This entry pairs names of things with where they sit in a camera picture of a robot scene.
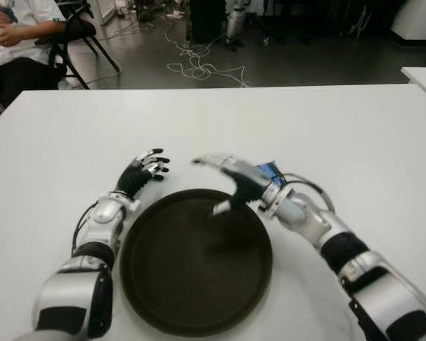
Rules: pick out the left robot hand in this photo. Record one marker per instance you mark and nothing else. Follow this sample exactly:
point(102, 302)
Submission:
point(133, 177)

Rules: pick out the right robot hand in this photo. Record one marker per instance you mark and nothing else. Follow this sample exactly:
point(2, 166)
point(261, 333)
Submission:
point(246, 181)

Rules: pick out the blue Oreo packet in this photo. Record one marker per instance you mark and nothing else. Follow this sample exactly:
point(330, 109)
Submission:
point(270, 171)

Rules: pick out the round brown tray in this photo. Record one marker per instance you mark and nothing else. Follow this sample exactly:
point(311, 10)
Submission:
point(184, 270)

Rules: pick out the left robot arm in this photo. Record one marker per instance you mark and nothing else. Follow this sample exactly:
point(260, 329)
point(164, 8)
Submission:
point(103, 213)

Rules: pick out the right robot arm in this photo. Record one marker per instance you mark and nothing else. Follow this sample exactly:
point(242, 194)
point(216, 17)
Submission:
point(376, 277)

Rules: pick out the black tripod stand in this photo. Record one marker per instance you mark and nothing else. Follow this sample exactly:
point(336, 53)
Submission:
point(266, 41)

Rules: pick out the silver white humanoid robot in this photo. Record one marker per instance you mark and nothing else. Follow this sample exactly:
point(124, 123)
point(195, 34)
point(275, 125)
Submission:
point(234, 21)

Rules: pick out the black folding chair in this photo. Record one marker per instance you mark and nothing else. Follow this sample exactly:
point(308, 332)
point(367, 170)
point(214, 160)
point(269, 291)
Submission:
point(78, 25)

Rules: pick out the black cabinet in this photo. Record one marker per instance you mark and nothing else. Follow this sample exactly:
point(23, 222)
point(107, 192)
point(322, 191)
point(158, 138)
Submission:
point(206, 21)

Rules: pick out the white leaning board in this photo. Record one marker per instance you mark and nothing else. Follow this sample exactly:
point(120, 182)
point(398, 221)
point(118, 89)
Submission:
point(104, 10)

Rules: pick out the seated person white shirt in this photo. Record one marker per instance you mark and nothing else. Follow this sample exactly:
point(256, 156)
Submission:
point(7, 53)

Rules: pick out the white pillar black base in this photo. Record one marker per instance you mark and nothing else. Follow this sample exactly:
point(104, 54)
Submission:
point(419, 17)

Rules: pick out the silver folding frame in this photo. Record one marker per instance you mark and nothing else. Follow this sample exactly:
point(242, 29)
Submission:
point(358, 21)

